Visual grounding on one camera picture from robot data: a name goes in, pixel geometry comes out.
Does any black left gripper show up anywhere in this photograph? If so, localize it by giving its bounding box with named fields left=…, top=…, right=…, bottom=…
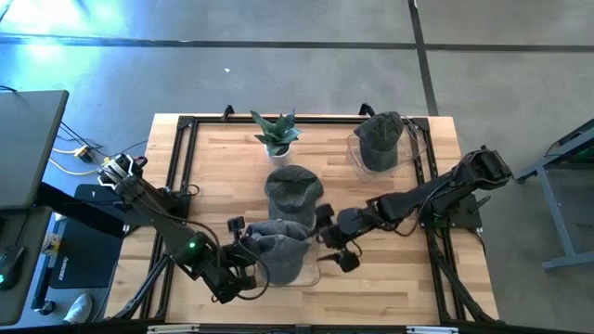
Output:
left=222, top=215, right=260, bottom=291

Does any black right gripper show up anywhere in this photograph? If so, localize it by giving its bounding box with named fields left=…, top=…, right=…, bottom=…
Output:
left=316, top=202, right=372, bottom=274

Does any clear plastic bin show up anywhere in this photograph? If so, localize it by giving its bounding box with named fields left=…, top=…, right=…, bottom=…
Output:
left=240, top=231, right=322, bottom=289
left=345, top=115, right=428, bottom=180

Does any dark green baseball cap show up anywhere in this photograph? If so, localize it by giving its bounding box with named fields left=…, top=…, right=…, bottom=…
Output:
left=353, top=110, right=405, bottom=173
left=264, top=164, right=325, bottom=231

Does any green succulent in white pot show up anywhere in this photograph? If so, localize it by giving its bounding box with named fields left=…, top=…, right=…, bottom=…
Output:
left=249, top=109, right=302, bottom=161

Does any black Trossen case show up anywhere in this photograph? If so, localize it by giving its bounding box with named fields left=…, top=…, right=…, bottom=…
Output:
left=48, top=184, right=126, bottom=289

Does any person's shoe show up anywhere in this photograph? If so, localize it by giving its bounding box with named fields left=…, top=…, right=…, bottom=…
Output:
left=62, top=292, right=94, bottom=325

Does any black support beam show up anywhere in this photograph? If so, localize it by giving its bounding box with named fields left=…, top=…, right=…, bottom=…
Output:
left=35, top=182, right=127, bottom=238

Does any dark grey desk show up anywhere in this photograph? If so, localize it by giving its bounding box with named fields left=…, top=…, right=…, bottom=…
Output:
left=0, top=206, right=53, bottom=326

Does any black computer mouse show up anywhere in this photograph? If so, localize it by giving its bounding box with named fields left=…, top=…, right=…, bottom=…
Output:
left=0, top=244, right=25, bottom=291

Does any light grey desk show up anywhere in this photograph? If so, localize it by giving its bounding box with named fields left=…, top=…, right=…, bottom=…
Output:
left=0, top=90, right=70, bottom=211

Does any silver metal bracket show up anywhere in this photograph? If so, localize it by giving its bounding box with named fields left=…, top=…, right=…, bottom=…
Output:
left=407, top=326, right=460, bottom=334
left=147, top=324, right=200, bottom=334

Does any black aluminium table frame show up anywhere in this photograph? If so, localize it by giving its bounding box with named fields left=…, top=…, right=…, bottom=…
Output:
left=104, top=104, right=500, bottom=326

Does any yellow floor cable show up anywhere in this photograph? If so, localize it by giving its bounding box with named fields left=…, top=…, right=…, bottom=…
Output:
left=48, top=159, right=101, bottom=177

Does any black floor cable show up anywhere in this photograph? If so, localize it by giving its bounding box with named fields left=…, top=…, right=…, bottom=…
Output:
left=58, top=121, right=149, bottom=161

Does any grey metal table frame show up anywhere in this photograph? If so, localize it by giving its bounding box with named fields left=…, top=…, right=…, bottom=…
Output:
left=514, top=118, right=594, bottom=273

